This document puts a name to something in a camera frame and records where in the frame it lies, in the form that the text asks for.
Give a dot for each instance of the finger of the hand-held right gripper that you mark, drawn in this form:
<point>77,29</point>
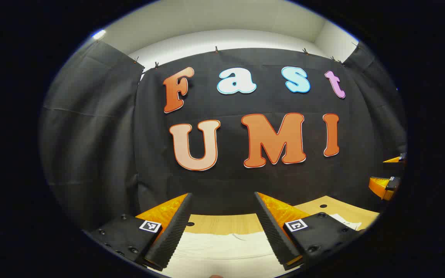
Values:
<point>381,186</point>
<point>396,159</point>

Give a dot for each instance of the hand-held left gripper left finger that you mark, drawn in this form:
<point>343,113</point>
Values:
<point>176,231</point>

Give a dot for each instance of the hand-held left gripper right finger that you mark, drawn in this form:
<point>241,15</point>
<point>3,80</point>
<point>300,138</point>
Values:
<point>272,231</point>

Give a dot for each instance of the white jeans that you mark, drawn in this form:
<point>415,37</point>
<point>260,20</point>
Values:
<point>222,251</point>

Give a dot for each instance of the black backdrop cloth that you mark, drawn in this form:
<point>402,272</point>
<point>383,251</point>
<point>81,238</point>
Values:
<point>226,181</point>

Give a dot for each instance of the row of small backdrop clips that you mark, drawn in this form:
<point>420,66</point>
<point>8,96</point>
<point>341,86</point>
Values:
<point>216,50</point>

